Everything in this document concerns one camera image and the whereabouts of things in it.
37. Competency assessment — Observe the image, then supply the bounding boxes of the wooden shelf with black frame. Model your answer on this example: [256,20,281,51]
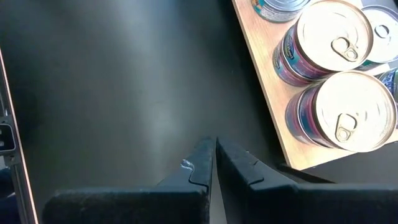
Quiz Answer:
[231,0,398,171]

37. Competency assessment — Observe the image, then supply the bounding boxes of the gold-lid seafood can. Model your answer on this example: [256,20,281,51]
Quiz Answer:
[272,46,315,87]

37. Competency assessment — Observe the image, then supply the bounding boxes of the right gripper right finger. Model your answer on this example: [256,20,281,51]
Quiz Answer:
[216,138,398,224]

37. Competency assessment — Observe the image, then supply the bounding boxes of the gold-lid blue can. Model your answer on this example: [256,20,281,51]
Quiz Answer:
[297,70,398,153]
[285,93,321,147]
[281,0,374,78]

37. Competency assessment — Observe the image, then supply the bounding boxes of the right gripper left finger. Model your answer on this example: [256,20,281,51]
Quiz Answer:
[43,138,215,224]

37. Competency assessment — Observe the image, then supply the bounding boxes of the silver-lid seafood can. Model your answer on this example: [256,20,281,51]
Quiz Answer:
[251,0,312,23]

